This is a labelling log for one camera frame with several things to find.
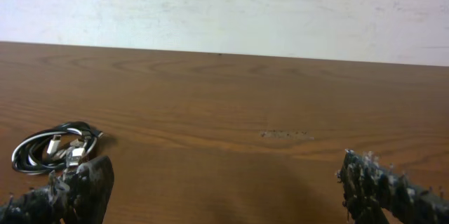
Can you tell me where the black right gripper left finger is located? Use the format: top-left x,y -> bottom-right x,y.
1,156 -> 114,224

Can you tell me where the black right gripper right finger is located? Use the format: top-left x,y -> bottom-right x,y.
336,150 -> 448,224

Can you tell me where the white USB cable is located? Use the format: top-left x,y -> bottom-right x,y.
11,131 -> 99,169

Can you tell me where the black USB cable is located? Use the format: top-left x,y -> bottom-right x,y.
11,121 -> 105,176

